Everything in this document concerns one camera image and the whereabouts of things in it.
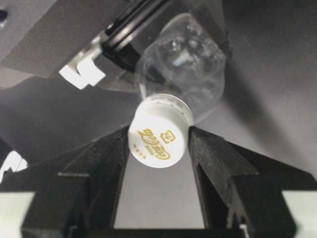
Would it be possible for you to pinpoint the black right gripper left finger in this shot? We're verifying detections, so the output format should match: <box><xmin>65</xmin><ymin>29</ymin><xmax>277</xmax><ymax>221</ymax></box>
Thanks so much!
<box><xmin>0</xmin><ymin>127</ymin><xmax>128</xmax><ymax>238</ymax></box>

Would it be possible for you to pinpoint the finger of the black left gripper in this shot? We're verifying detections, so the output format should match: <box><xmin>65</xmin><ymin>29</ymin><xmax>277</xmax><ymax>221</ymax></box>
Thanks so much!
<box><xmin>192</xmin><ymin>4</ymin><xmax>232</xmax><ymax>59</ymax></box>
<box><xmin>102</xmin><ymin>0</ymin><xmax>163</xmax><ymax>72</ymax></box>

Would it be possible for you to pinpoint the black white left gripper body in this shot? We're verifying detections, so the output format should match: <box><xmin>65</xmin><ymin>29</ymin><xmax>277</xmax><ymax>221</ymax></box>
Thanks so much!
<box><xmin>0</xmin><ymin>0</ymin><xmax>131</xmax><ymax>90</ymax></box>

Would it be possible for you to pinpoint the clear plastic bottle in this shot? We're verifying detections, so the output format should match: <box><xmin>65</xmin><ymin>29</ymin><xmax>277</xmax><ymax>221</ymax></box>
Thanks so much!
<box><xmin>134</xmin><ymin>13</ymin><xmax>226</xmax><ymax>123</ymax></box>

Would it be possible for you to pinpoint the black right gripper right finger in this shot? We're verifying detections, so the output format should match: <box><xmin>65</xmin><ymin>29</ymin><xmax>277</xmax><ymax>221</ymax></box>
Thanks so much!
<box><xmin>188</xmin><ymin>126</ymin><xmax>317</xmax><ymax>238</ymax></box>

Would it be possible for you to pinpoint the white bottle cap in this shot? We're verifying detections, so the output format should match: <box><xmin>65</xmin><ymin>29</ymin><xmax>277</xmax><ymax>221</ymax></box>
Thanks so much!
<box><xmin>128</xmin><ymin>94</ymin><xmax>194</xmax><ymax>169</ymax></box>

